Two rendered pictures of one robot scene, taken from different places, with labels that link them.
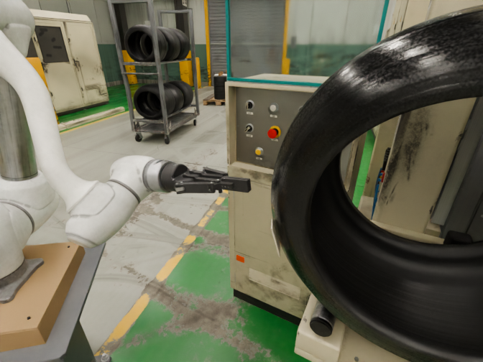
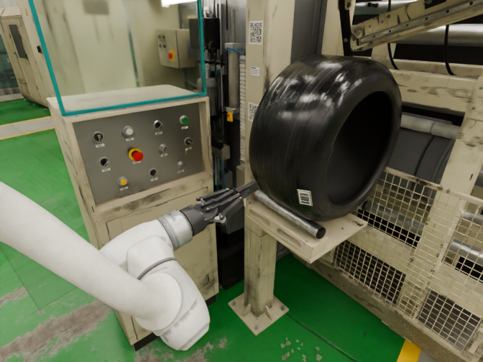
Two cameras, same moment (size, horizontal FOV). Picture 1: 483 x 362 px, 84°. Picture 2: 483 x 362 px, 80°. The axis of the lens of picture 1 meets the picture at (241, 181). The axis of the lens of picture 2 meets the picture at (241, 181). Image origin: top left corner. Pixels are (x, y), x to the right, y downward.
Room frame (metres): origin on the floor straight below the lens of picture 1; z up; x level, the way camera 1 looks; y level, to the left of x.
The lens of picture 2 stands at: (0.28, 0.68, 1.53)
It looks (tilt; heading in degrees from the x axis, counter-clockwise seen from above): 28 degrees down; 293
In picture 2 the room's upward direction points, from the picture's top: straight up
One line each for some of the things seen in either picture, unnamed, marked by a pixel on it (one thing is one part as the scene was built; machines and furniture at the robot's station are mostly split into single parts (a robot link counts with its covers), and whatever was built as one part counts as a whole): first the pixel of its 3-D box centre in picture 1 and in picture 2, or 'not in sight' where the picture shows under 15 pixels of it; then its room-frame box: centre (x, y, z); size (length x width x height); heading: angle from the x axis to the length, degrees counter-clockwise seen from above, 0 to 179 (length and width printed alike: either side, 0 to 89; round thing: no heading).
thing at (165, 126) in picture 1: (163, 75); not in sight; (4.66, 1.26, 0.96); 1.36 x 0.71 x 1.92; 162
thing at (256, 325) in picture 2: not in sight; (258, 305); (0.67, -0.47, 0.02); 0.27 x 0.27 x 0.04; 62
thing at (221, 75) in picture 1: (223, 86); not in sight; (7.57, 0.49, 0.38); 1.20 x 0.80 x 0.76; 170
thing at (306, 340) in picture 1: (333, 288); (283, 224); (0.50, -0.24, 0.84); 0.36 x 0.09 x 0.06; 152
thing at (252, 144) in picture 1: (290, 207); (149, 220); (1.21, -0.26, 0.63); 0.56 x 0.41 x 1.27; 62
